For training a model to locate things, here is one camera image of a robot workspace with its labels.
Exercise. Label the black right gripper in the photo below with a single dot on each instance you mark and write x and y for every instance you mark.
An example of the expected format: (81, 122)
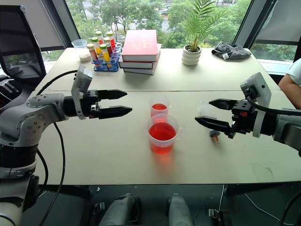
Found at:
(245, 122)

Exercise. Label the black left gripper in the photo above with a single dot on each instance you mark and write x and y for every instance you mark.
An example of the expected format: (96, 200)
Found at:
(90, 96)

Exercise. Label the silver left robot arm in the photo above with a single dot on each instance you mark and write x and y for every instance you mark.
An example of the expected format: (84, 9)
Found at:
(28, 117)

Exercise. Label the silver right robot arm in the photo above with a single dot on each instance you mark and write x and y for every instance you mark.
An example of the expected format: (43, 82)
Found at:
(288, 127)

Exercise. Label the small beaker red liquid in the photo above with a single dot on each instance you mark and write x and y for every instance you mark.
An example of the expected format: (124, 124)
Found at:
(159, 108)

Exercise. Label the large beaker red liquid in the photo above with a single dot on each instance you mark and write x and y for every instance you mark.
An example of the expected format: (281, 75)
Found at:
(162, 136)

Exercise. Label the blue test tube rack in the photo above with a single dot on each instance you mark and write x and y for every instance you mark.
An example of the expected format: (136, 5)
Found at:
(113, 63)

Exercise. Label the red hardcover book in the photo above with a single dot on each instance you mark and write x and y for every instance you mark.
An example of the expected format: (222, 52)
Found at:
(140, 44)
(138, 65)
(138, 71)

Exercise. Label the green capped yellow test tube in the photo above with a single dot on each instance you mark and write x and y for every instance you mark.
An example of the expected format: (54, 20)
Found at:
(105, 53)
(95, 42)

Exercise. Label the white fluffy lump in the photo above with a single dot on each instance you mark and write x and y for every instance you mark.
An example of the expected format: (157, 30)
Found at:
(85, 57)

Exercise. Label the beige capped orange test tube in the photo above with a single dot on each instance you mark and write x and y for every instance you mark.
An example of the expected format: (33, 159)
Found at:
(92, 52)

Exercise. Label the beige capped red test tube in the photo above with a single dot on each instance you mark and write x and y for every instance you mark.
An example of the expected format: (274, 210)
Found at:
(107, 44)

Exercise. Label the crumpled grey cloth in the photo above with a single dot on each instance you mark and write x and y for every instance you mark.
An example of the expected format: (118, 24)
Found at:
(231, 52)

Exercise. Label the white ribbed plant pot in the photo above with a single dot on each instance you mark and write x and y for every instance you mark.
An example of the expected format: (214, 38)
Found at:
(191, 56)

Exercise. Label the green capped red test tube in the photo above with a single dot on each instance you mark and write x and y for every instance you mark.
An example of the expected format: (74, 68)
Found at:
(111, 40)
(98, 36)

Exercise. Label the empty clear plastic beaker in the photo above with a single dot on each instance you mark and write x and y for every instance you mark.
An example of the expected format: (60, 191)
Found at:
(79, 44)

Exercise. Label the person in pale shirt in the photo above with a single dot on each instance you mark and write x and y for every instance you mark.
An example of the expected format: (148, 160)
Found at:
(291, 84)

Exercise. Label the green palm plant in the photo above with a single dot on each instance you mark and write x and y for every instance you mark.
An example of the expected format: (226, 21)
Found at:
(200, 21)

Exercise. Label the black clamp under table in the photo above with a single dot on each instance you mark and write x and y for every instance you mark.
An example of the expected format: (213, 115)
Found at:
(97, 212)
(219, 216)

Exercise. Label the grey rounded robot leg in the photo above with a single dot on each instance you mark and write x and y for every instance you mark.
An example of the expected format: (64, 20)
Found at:
(120, 210)
(179, 210)

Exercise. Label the black monitor screen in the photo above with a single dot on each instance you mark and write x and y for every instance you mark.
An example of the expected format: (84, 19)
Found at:
(16, 42)

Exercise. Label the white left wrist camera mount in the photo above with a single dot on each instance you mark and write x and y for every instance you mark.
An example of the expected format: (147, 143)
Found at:
(81, 80)

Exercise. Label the black table frame bar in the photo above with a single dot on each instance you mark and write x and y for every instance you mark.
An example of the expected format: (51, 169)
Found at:
(70, 191)

